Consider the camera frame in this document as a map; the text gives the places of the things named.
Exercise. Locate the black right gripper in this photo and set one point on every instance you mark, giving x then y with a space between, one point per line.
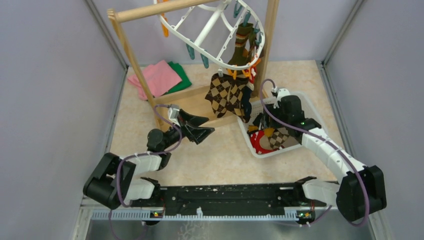
265 120

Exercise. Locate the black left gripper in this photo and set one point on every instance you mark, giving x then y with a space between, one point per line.
196 134

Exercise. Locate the brown argyle sock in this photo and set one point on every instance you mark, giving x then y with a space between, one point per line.
235 98
218 92

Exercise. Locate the white clothes clip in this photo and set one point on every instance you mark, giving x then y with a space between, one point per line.
220 72

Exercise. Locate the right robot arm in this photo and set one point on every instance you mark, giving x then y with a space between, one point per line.
359 190

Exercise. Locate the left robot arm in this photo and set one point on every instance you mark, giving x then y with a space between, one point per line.
113 182

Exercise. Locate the wooden hanger rack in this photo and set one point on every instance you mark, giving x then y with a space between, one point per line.
189 98

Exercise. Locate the orange clothes clip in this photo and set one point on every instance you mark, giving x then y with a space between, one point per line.
232 73

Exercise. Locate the teal clothes clip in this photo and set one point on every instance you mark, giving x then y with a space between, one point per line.
205 61

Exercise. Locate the white round clip hanger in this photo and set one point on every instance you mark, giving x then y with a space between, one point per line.
210 29

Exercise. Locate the yellow sock in basket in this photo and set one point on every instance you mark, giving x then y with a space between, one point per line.
252 129

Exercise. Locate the white plastic laundry basket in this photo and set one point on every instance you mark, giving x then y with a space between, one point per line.
309 112

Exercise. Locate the green cloth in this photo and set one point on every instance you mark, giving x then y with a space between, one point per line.
185 82

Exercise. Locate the navy white red hanging sock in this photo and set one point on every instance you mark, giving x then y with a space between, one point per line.
250 75

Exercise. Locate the pink cloth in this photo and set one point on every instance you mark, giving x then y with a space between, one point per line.
160 78

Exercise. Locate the olive striped hanging sock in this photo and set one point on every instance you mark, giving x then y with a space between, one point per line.
241 55

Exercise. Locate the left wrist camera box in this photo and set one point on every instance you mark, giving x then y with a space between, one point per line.
173 113

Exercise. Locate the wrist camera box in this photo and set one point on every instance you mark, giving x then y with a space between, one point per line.
173 113
279 93

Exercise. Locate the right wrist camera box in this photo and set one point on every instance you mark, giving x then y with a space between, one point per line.
279 93

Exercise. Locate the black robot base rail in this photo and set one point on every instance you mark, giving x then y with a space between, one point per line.
230 202

